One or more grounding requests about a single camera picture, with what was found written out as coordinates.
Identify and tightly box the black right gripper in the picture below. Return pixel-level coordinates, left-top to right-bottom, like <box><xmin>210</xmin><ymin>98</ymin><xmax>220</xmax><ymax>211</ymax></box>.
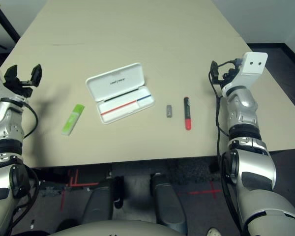
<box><xmin>209</xmin><ymin>59</ymin><xmax>242</xmax><ymax>87</ymax></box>

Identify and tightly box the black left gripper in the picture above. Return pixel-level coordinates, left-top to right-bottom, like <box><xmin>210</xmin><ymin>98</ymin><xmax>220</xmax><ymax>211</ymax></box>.
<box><xmin>3</xmin><ymin>63</ymin><xmax>43</xmax><ymax>99</ymax></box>

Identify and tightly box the black marker with red cap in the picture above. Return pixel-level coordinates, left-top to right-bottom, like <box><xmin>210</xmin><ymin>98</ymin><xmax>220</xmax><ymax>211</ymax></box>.
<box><xmin>183</xmin><ymin>96</ymin><xmax>193</xmax><ymax>130</ymax></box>

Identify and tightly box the white plastic pencil case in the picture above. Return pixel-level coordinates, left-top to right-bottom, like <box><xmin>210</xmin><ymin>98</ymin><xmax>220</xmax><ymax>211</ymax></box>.
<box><xmin>85</xmin><ymin>62</ymin><xmax>155</xmax><ymax>125</ymax></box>

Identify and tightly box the dark grey robot right leg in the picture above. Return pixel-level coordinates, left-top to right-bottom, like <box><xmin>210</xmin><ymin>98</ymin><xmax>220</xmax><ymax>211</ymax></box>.
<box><xmin>149</xmin><ymin>173</ymin><xmax>188</xmax><ymax>234</ymax></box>

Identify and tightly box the dark grey robot leg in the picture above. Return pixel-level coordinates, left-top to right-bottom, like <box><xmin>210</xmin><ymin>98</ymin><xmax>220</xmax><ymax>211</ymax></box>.
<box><xmin>149</xmin><ymin>173</ymin><xmax>188</xmax><ymax>234</ymax></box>
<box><xmin>81</xmin><ymin>176</ymin><xmax>125</xmax><ymax>226</ymax></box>

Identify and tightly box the dark grey robot left leg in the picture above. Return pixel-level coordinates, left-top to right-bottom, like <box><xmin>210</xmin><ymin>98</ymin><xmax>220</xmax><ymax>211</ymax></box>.
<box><xmin>81</xmin><ymin>176</ymin><xmax>125</xmax><ymax>226</ymax></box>

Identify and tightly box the white perforated shoe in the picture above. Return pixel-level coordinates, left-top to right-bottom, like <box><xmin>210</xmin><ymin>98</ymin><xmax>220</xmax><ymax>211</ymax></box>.
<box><xmin>206</xmin><ymin>227</ymin><xmax>222</xmax><ymax>236</ymax></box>

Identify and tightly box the beige robot torso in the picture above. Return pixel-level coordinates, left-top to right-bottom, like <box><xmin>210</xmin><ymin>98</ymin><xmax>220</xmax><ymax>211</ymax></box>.
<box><xmin>48</xmin><ymin>220</ymin><xmax>185</xmax><ymax>236</ymax></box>

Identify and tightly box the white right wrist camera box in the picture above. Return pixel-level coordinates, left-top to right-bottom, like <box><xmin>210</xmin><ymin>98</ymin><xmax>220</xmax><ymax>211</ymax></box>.
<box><xmin>222</xmin><ymin>52</ymin><xmax>268</xmax><ymax>97</ymax></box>

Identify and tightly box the black furniture frame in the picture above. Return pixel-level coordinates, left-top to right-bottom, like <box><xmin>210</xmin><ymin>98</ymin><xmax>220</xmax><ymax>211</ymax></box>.
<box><xmin>0</xmin><ymin>0</ymin><xmax>22</xmax><ymax>67</ymax></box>

